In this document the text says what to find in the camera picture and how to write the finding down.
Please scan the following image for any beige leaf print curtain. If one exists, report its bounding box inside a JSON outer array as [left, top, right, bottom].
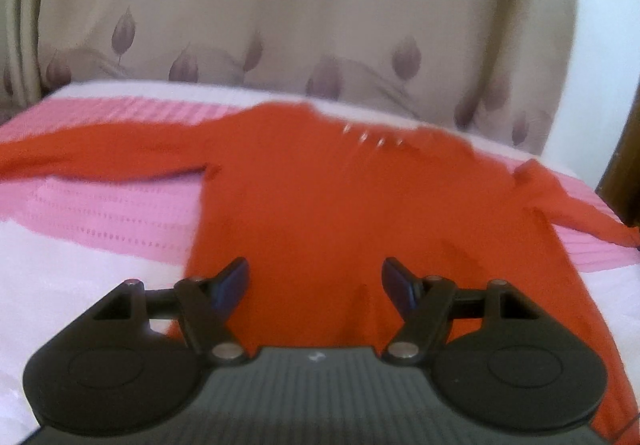
[[0, 0, 582, 162]]

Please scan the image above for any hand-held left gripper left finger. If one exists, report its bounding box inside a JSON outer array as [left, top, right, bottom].
[[86, 257, 251, 367]]

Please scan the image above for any red knit sweater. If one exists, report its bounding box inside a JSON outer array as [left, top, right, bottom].
[[0, 102, 640, 442]]

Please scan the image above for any pink white knitted blanket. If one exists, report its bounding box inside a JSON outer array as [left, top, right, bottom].
[[0, 79, 640, 445]]

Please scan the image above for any dark wooden furniture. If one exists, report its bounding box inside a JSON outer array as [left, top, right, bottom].
[[597, 123, 640, 237]]

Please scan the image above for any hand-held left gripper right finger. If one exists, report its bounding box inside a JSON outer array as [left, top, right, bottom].
[[381, 256, 547, 369]]

